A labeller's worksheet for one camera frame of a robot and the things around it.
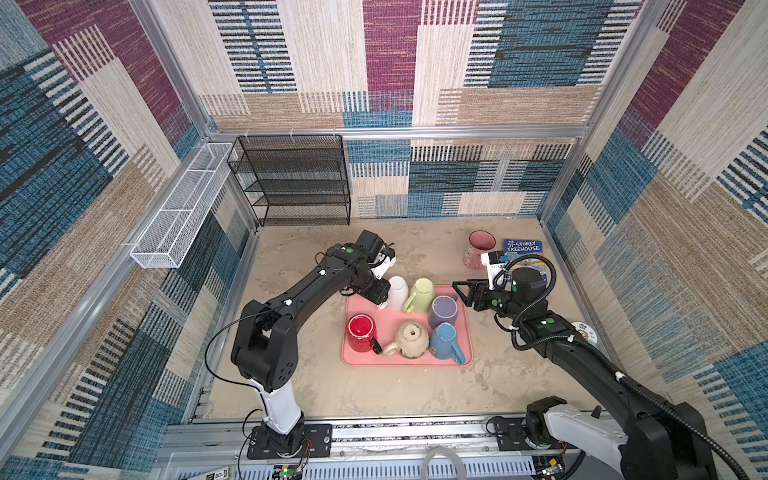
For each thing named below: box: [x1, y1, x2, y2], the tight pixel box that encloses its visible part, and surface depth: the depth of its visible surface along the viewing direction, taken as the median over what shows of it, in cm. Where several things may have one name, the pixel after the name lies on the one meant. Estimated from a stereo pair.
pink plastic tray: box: [342, 285, 473, 366], surface depth 87 cm
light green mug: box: [404, 277, 435, 314], surface depth 91 cm
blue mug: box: [429, 322, 466, 365], surface depth 83 cm
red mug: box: [347, 313, 377, 352], surface depth 85 cm
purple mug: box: [428, 295, 458, 329], surface depth 89 cm
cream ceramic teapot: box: [383, 321, 429, 359], surface depth 83 cm
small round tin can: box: [571, 321, 597, 346], surface depth 84 cm
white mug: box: [387, 276, 409, 312], surface depth 93 cm
